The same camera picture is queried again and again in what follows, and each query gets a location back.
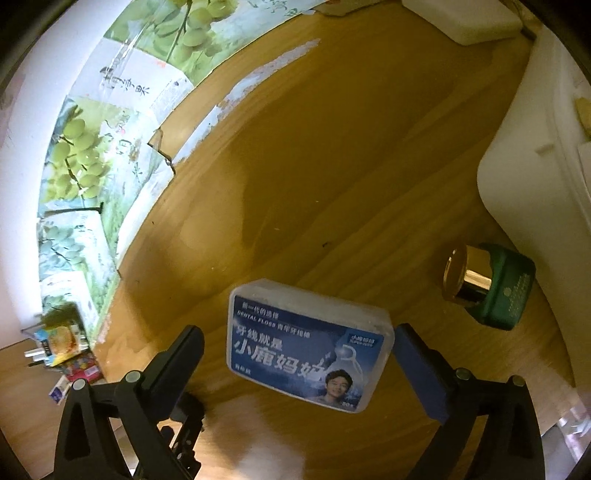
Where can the white plastic storage bin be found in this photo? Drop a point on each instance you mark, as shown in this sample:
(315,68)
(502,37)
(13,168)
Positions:
(534,179)

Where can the small white lidded box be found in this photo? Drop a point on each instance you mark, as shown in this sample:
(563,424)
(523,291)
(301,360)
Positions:
(468,22)

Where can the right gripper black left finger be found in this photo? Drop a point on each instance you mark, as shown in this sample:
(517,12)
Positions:
(167,374)

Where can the blue dental floss box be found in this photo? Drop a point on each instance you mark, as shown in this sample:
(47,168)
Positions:
(319,349)

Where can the black power adapter plug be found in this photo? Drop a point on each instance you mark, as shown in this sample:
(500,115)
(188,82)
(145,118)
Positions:
(189,412)

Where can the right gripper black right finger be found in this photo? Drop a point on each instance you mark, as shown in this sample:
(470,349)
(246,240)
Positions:
(429,373)

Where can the green perfume bottle gold cap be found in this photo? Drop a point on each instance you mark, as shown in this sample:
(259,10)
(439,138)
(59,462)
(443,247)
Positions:
(491,282)

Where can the pink tube bottle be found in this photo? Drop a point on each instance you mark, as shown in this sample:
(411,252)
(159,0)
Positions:
(84,366)

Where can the beige angular small box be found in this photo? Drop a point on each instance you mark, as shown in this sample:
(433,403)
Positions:
(583,109)

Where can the grape print cardboard sheets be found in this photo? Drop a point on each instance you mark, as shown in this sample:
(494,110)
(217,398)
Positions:
(101,176)

